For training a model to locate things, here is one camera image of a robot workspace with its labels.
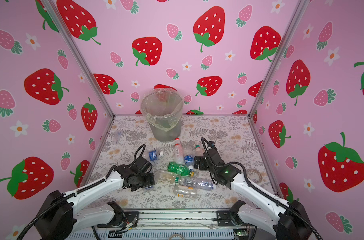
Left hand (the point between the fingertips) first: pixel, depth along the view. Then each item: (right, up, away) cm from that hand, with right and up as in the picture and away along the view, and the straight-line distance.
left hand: (150, 183), depth 83 cm
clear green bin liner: (+3, +47, +24) cm, 52 cm away
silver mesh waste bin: (-1, +27, +24) cm, 36 cm away
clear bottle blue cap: (+28, -2, +4) cm, 28 cm away
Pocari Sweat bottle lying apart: (0, +14, +9) cm, 17 cm away
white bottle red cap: (+15, +16, +10) cm, 24 cm away
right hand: (+28, +15, -2) cm, 32 cm away
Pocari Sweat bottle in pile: (+22, +16, +15) cm, 31 cm away
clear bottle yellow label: (+7, +2, +5) cm, 9 cm away
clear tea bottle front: (+19, -3, -5) cm, 20 cm away
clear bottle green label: (+28, +16, +15) cm, 36 cm away
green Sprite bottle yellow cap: (+16, +7, +3) cm, 18 cm away
